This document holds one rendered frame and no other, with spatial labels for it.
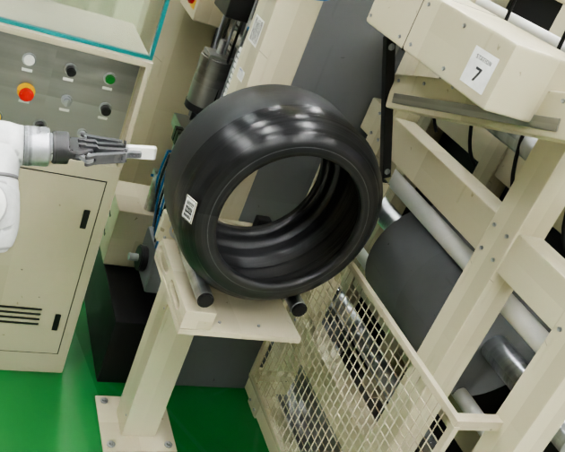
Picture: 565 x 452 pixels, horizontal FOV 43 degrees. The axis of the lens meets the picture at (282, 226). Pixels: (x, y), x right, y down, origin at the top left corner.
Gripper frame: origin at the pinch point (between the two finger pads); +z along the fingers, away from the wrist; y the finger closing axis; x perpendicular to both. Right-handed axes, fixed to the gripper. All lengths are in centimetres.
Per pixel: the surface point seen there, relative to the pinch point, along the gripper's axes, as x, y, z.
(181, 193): 7.6, -5.5, 9.9
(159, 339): 81, 25, 20
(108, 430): 125, 26, 8
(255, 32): -22, 33, 34
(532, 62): -43, -35, 69
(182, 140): 0.5, 8.8, 11.9
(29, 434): 122, 25, -19
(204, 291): 34.1, -10.3, 19.1
